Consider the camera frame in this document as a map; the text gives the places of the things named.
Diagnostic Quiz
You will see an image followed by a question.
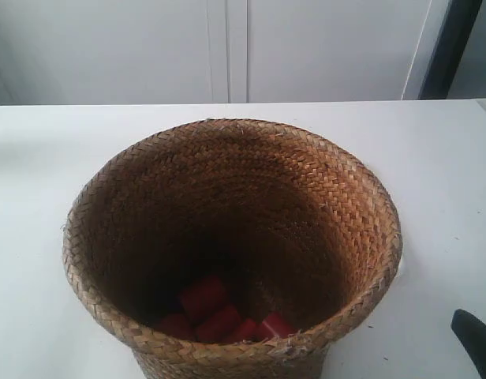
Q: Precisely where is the brown woven straw basket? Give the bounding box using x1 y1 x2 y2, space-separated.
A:
62 119 402 378

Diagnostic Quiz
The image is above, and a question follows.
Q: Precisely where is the dark vertical wall post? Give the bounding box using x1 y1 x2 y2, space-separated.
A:
418 0 483 100

